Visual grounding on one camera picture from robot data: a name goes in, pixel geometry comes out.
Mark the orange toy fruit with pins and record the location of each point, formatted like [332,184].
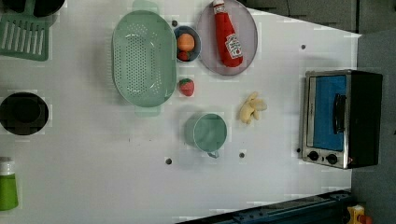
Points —
[186,42]

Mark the black round burner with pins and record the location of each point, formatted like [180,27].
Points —
[24,113]

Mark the green plastic mug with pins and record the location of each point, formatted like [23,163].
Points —
[207,132]

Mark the green plastic colander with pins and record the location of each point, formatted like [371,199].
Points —
[144,63]

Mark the green bottle white cap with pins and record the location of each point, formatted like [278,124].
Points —
[8,185]

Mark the blue metal table frame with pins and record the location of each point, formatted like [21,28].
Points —
[326,208]

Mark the green slotted dish rack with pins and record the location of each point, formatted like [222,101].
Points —
[25,36]

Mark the red plush strawberry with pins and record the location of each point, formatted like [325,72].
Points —
[186,86]

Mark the yellow peeled plush banana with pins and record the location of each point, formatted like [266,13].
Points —
[251,108]

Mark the small red toy strawberry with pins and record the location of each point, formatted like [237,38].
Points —
[183,56]

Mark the dark blue small bowl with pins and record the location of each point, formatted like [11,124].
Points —
[197,49]

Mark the silver black toaster oven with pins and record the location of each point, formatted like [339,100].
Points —
[342,113]

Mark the yellow red clamp object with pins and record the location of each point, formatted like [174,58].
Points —
[357,215]

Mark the black pan top left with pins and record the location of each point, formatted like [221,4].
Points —
[41,8]

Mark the red plush ketchup bottle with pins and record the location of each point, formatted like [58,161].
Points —
[229,47]

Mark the grey round plate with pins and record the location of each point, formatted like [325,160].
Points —
[246,32]

